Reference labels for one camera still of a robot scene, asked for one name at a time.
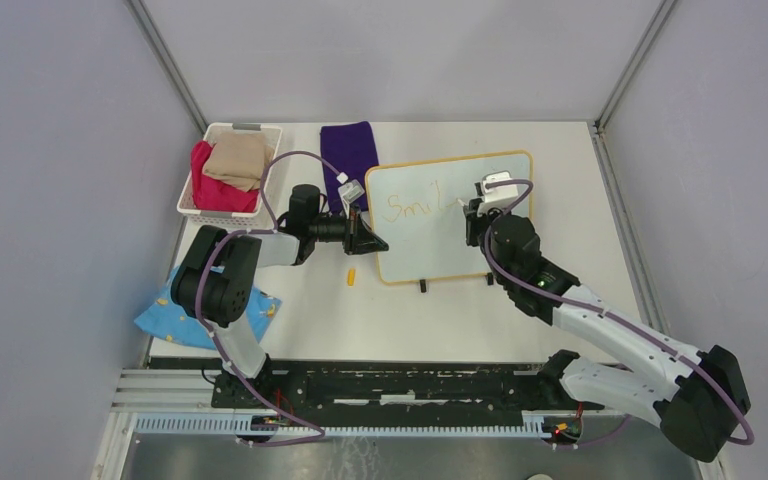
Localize white perforated plastic basket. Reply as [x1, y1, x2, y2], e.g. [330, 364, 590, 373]
[177, 123, 284, 228]

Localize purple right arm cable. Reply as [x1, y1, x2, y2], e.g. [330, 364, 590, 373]
[477, 178, 756, 450]

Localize yellow framed whiteboard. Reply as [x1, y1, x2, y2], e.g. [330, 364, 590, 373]
[365, 150, 533, 285]

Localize blue patterned cloth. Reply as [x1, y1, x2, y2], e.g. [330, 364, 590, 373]
[134, 270, 282, 350]

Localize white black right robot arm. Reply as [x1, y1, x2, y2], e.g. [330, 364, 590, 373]
[463, 198, 754, 463]

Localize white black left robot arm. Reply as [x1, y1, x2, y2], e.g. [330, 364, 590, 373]
[170, 181, 389, 408]

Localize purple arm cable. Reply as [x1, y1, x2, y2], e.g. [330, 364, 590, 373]
[477, 178, 756, 450]
[193, 151, 327, 448]

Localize beige cloth in basket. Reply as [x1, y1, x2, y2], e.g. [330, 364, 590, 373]
[202, 131, 274, 191]

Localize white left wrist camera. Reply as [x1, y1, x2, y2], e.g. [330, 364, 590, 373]
[337, 179, 365, 212]

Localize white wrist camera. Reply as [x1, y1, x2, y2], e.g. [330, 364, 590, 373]
[337, 179, 365, 212]
[477, 171, 519, 215]

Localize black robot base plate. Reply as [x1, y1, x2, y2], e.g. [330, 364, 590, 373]
[210, 359, 605, 429]

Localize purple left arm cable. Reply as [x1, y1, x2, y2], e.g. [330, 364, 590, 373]
[193, 151, 327, 448]

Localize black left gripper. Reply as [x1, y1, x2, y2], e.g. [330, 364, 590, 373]
[310, 204, 388, 257]

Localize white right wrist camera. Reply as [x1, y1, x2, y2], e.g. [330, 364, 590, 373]
[477, 171, 519, 215]

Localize red cloth in basket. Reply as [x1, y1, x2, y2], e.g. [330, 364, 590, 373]
[190, 141, 258, 213]

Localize purple folded cloth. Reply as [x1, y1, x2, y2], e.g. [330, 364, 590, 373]
[320, 121, 379, 213]

